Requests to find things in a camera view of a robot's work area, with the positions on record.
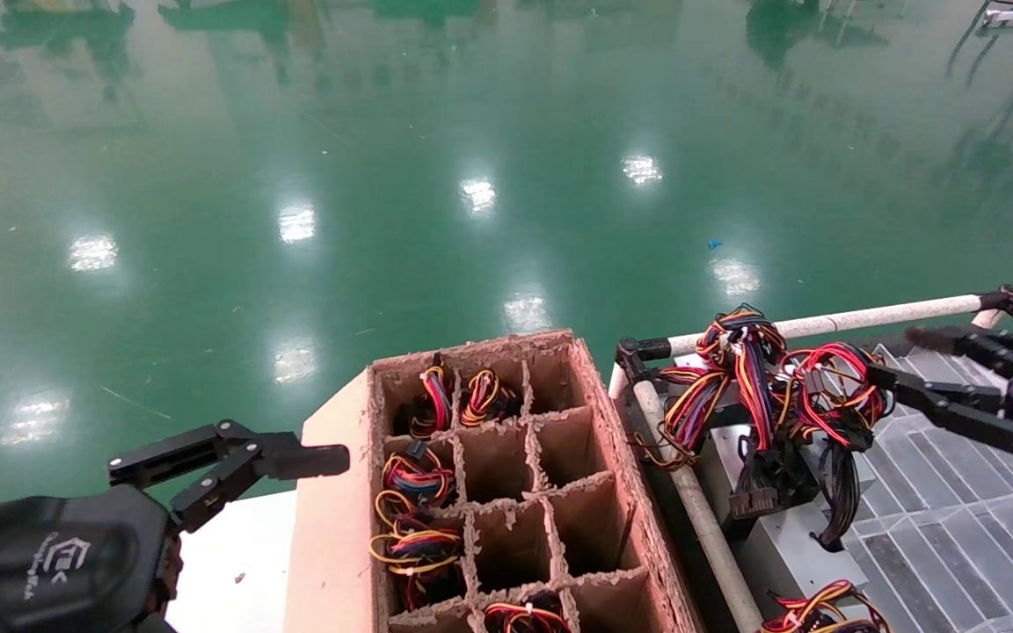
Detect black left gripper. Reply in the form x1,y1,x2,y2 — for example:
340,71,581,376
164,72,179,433
0,420,352,633

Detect silver power supply red wires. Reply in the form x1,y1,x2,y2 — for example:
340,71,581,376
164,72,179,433
782,341,897,458

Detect clear corrugated plastic tray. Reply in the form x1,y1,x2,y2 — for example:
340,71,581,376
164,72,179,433
788,329,1013,633

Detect silver power supply box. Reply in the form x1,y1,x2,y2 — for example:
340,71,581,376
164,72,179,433
703,426,870,600

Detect brown cardboard divider box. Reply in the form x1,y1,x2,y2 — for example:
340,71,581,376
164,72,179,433
285,330,705,633

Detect power supply colourful wire bundle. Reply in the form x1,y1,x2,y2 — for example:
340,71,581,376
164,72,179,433
458,368,521,430
407,355,455,440
760,578,893,633
381,439,457,511
369,501,466,610
481,593,574,633

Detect black cable bundle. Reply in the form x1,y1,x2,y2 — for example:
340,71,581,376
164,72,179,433
728,431,867,554

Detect white pipe cart frame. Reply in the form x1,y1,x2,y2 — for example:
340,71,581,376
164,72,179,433
608,284,1013,633

